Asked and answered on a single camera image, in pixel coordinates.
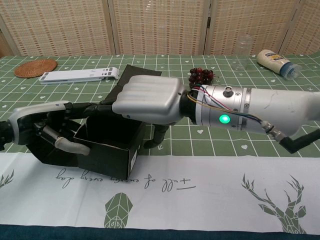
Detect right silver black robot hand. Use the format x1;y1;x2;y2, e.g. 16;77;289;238
111;75;185;151

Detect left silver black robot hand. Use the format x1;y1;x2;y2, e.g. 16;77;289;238
7;100;115;156

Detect black cardboard box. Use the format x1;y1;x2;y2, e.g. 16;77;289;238
26;64;163;179

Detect white rectangular device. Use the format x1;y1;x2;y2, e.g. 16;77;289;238
39;66;119;86

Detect bamboo folding screen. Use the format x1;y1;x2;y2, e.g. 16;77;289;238
0;0;320;57

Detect round woven rattan coaster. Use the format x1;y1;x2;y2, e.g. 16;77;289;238
14;59;58;79

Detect dark red grape bunch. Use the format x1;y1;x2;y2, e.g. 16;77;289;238
187;67;215;88

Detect clear glass cup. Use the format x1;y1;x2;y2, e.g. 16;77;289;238
231;34;253;70

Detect green checked tablecloth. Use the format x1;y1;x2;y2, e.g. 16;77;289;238
0;53;320;230

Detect mayonnaise squeeze bottle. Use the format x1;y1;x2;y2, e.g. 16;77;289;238
256;49;301;81

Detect right wrist coloured wires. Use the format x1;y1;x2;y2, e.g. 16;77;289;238
187;84;266;127

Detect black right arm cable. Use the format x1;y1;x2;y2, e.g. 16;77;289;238
264;122;320;155

